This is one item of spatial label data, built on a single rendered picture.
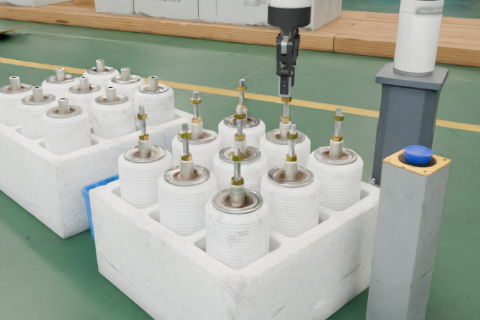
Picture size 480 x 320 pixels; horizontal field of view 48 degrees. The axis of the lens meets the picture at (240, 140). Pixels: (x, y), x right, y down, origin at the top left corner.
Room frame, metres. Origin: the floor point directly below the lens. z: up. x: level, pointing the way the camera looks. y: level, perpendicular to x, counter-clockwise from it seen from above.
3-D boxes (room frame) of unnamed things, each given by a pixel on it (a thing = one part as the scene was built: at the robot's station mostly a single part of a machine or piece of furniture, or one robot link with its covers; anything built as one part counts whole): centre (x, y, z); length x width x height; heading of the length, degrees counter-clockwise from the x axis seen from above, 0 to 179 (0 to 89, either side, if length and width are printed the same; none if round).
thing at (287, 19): (0.94, -0.08, 0.46); 0.08 x 0.08 x 0.09
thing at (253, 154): (0.86, 0.00, 0.25); 0.08 x 0.08 x 0.01
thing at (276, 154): (0.95, -0.09, 0.16); 0.10 x 0.10 x 0.18
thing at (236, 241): (0.70, 0.00, 0.16); 0.10 x 0.10 x 0.18
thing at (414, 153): (0.71, -0.25, 0.32); 0.04 x 0.04 x 0.02
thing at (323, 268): (0.86, 0.00, 0.09); 0.39 x 0.39 x 0.18; 44
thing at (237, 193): (0.70, 0.00, 0.26); 0.02 x 0.02 x 0.03
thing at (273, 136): (0.95, -0.09, 0.25); 0.08 x 0.08 x 0.01
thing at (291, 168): (0.78, -0.08, 0.26); 0.02 x 0.02 x 0.03
